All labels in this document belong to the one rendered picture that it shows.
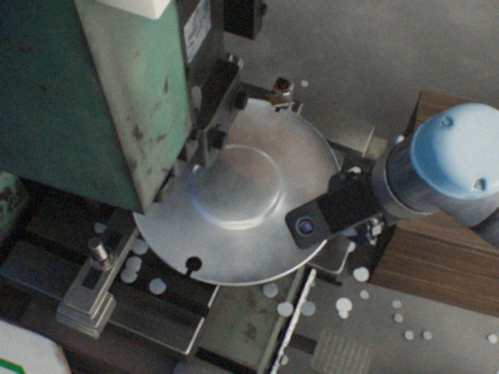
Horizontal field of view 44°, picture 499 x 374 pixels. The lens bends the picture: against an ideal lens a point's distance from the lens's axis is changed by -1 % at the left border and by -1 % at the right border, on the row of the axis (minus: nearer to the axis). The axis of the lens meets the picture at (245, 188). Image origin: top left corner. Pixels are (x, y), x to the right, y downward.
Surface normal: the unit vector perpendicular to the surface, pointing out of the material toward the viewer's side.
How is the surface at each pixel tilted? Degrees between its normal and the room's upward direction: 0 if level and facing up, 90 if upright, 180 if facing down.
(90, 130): 90
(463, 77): 0
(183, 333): 0
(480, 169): 19
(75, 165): 90
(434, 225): 0
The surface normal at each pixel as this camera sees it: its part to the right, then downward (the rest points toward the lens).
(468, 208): -0.43, 0.59
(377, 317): 0.00, -0.47
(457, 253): -0.28, 0.85
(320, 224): -0.32, 0.04
